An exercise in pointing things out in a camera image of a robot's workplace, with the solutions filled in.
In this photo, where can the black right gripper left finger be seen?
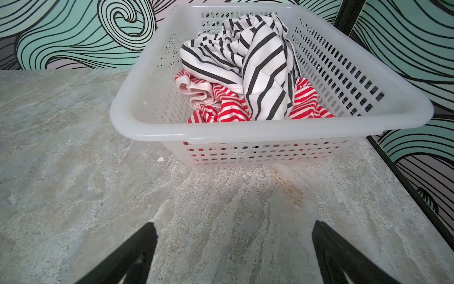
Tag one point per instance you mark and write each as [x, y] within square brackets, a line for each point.
[130, 263]

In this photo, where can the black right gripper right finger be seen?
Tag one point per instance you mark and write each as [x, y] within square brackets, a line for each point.
[341, 263]

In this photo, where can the black white striped tank top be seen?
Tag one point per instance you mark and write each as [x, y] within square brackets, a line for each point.
[253, 57]

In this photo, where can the red white striped tank top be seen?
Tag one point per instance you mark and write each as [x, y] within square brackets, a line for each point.
[214, 103]

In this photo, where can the white plastic laundry basket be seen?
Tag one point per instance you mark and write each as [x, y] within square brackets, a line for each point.
[364, 95]

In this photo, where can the black frame post right rear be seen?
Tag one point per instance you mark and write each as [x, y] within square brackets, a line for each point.
[348, 14]

